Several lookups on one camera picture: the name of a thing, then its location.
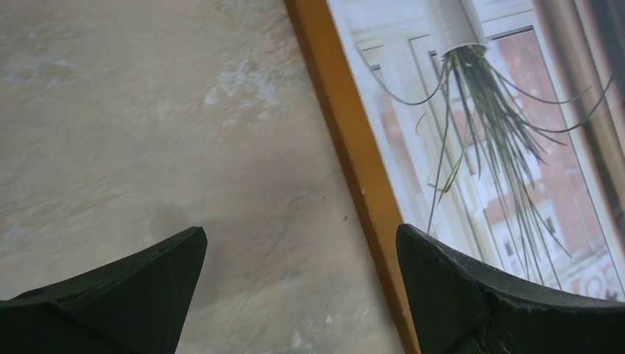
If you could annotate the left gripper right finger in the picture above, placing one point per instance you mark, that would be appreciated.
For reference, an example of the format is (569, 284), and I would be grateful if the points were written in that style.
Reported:
(462, 305)

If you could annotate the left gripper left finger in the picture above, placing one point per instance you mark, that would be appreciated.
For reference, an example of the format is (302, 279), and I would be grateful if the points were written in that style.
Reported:
(137, 304)

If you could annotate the plant photo print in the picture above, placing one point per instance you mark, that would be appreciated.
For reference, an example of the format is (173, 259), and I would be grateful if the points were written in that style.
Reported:
(500, 125)

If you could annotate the wooden picture frame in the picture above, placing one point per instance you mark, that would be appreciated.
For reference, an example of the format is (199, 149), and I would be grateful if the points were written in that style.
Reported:
(353, 140)

